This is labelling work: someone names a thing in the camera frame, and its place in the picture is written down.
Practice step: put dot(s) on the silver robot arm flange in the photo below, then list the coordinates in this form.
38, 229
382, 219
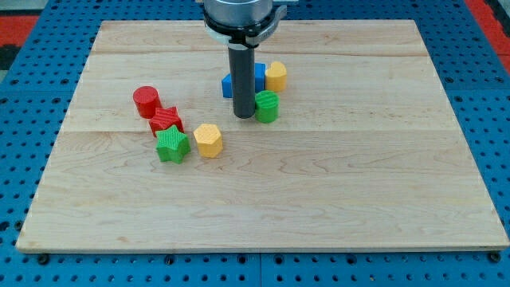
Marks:
242, 24

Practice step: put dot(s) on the yellow hexagon block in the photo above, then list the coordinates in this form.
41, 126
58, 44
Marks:
208, 138

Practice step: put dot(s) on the green cylinder block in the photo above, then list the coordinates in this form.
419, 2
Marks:
267, 106

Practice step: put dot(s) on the yellow heart block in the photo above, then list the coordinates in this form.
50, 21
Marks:
276, 77

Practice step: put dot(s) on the blue block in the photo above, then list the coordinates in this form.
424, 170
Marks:
259, 72

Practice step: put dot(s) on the green star block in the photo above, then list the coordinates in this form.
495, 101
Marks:
172, 145

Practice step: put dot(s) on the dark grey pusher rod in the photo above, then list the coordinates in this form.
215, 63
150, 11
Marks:
242, 72

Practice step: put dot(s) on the red star block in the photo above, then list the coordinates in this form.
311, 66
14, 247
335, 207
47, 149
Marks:
164, 118

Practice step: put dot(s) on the wooden board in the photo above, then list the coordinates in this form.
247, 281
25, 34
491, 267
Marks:
365, 156

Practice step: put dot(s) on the red cylinder block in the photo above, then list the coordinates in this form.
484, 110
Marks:
146, 99

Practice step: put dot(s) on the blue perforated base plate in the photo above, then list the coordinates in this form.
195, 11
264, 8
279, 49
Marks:
36, 92

